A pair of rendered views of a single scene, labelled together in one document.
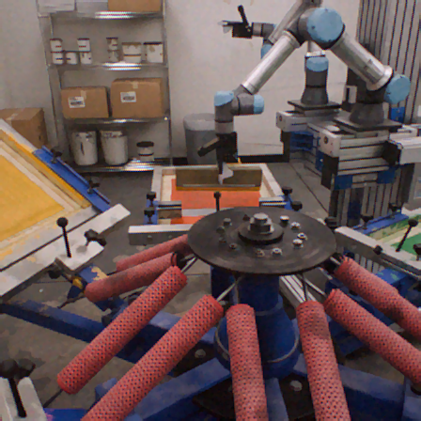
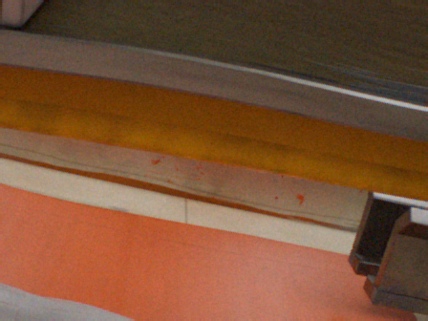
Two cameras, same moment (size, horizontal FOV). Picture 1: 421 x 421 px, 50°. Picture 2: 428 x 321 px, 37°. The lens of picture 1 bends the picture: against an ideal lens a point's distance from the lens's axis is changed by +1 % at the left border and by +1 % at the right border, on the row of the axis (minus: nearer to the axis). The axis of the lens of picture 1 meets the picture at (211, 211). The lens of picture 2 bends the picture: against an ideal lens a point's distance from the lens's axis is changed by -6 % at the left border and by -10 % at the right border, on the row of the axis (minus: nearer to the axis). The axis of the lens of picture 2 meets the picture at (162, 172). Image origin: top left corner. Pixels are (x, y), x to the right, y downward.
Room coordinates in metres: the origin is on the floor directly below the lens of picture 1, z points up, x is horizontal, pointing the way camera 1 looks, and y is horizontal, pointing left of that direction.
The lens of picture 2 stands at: (1.95, 0.02, 1.10)
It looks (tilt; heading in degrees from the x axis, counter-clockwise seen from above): 16 degrees down; 182
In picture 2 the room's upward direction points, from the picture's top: 13 degrees clockwise
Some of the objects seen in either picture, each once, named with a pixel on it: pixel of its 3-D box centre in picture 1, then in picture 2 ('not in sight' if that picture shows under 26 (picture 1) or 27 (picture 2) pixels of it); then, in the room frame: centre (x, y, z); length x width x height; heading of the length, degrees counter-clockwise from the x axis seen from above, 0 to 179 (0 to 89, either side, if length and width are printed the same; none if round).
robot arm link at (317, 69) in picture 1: (317, 70); not in sight; (2.54, -0.58, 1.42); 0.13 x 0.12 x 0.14; 172
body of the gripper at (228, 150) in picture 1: (226, 147); not in sight; (1.75, -0.06, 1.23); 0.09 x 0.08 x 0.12; 94
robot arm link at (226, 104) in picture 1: (225, 106); not in sight; (1.75, -0.06, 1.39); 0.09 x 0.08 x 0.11; 104
